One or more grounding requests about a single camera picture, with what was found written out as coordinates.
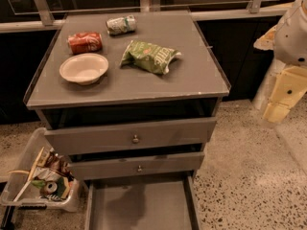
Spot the brown snack wrapper in bin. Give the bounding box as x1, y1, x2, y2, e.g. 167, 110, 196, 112
37, 150, 73, 180

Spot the grey drawer cabinet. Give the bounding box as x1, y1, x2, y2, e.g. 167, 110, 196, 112
22, 11, 232, 230

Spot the green jalapeno chip bag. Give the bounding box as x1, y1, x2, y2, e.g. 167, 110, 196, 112
120, 40, 181, 75

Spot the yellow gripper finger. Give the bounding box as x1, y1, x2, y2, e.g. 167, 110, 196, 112
253, 26, 276, 51
263, 66, 307, 123

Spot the clear plastic bin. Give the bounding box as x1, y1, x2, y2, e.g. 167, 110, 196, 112
1, 127, 80, 212

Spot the grey top drawer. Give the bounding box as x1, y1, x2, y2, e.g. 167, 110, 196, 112
45, 118, 216, 155

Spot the white paper bowl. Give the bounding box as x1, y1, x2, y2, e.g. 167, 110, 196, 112
59, 53, 108, 85

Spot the grey middle drawer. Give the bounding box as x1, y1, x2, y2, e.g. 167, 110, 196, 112
69, 151, 204, 180

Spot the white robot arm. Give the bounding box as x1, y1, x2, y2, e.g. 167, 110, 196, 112
253, 0, 307, 123

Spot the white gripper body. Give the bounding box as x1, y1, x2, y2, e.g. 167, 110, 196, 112
273, 3, 307, 66

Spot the grey open bottom drawer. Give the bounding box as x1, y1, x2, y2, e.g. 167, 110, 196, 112
84, 172, 201, 230

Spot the metal railing with glass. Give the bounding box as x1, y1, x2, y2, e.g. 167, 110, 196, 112
0, 0, 294, 34

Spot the green white soda can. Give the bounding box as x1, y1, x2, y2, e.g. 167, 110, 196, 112
106, 14, 136, 35

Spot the white diagonal support pole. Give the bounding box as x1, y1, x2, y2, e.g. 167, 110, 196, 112
252, 58, 285, 110

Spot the red soda can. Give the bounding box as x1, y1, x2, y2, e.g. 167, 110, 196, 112
67, 32, 103, 55

